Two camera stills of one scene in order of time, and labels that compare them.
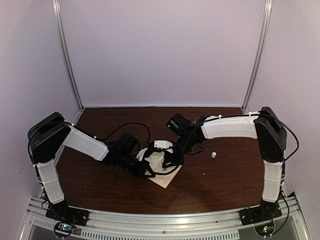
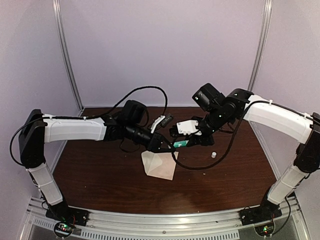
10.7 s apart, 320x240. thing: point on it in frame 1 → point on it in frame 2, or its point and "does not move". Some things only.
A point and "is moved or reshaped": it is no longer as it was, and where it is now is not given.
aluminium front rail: (164, 223) does not move
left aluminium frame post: (59, 28) does not move
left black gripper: (142, 170) → (154, 144)
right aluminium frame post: (268, 8) does not move
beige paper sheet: (156, 160) is moved or reshaped
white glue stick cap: (214, 154) does not move
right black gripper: (169, 158) → (194, 141)
